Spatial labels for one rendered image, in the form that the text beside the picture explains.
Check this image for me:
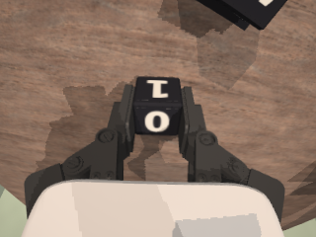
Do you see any black calendar cube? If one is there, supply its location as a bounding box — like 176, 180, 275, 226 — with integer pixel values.
132, 76, 183, 136
214, 0, 287, 31

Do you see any black rectangular tray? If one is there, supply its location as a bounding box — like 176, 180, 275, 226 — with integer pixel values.
197, 0, 250, 31

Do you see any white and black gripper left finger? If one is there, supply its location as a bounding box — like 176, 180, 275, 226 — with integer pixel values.
24, 85, 135, 218

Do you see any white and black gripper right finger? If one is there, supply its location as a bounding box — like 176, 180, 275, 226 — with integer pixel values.
178, 87, 285, 223

